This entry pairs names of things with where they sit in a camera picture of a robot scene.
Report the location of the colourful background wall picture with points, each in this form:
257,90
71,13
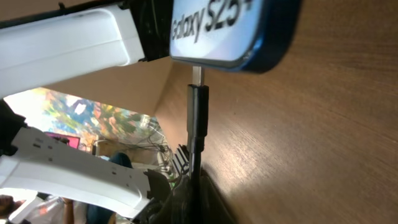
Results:
55,112

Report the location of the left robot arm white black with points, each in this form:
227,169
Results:
73,50

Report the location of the background cable clutter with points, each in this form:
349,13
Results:
155,141

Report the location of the blue Galaxy smartphone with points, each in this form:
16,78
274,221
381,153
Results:
233,35

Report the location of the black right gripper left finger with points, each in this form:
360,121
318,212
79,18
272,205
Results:
177,208

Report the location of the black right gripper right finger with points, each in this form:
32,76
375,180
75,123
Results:
214,209

